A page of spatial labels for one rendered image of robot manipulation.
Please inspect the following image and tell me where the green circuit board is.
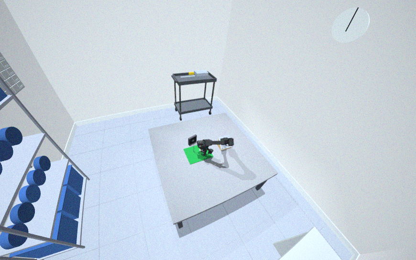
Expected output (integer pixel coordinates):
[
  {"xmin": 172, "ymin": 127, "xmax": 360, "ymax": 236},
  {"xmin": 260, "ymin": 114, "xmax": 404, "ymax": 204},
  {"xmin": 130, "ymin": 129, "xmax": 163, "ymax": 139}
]
[{"xmin": 183, "ymin": 145, "xmax": 213, "ymax": 164}]

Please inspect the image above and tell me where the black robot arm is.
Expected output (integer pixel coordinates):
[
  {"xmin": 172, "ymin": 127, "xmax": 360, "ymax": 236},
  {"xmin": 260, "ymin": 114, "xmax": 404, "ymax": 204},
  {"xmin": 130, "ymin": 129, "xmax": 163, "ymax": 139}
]
[{"xmin": 197, "ymin": 137, "xmax": 234, "ymax": 153}]

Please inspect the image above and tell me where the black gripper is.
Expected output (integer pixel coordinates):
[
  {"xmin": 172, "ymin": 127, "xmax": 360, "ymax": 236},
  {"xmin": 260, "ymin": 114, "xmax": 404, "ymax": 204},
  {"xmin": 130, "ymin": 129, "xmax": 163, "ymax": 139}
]
[{"xmin": 197, "ymin": 145, "xmax": 213, "ymax": 154}]

